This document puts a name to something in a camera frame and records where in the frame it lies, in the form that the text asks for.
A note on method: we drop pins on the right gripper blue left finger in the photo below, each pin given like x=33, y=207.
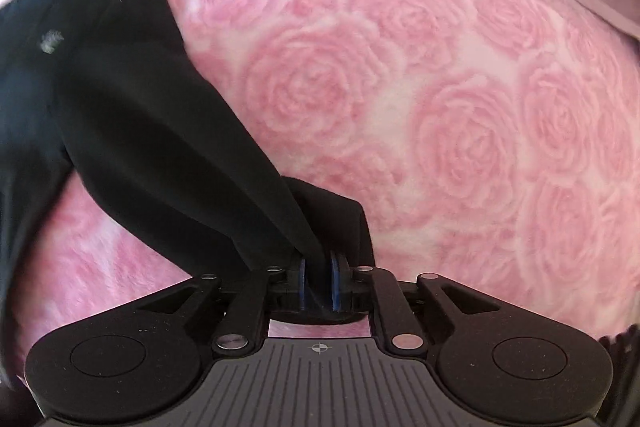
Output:
x=301, y=285

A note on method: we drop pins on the pink rose bed blanket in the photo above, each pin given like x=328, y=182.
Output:
x=493, y=141

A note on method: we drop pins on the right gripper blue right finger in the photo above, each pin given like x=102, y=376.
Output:
x=336, y=281

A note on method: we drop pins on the black zip sweater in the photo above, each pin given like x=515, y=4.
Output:
x=104, y=89

